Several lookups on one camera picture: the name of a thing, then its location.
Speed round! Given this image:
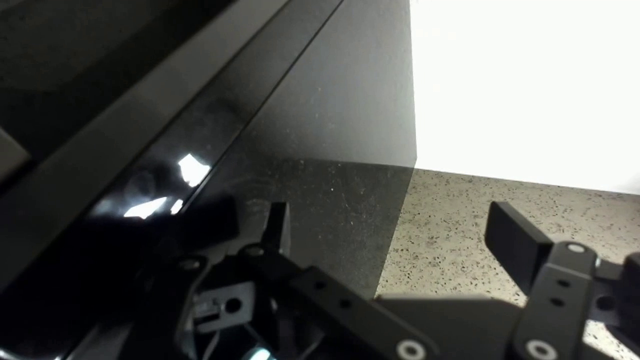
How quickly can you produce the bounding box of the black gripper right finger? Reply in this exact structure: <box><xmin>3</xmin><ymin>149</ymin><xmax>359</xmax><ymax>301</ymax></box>
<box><xmin>483</xmin><ymin>199</ymin><xmax>640</xmax><ymax>360</ymax></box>

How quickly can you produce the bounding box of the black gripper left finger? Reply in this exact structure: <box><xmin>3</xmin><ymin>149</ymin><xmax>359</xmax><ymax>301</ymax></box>
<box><xmin>237</xmin><ymin>199</ymin><xmax>444</xmax><ymax>360</ymax></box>

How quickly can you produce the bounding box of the black steel microwave oven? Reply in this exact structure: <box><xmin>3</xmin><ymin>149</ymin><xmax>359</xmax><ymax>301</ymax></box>
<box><xmin>0</xmin><ymin>0</ymin><xmax>418</xmax><ymax>360</ymax></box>

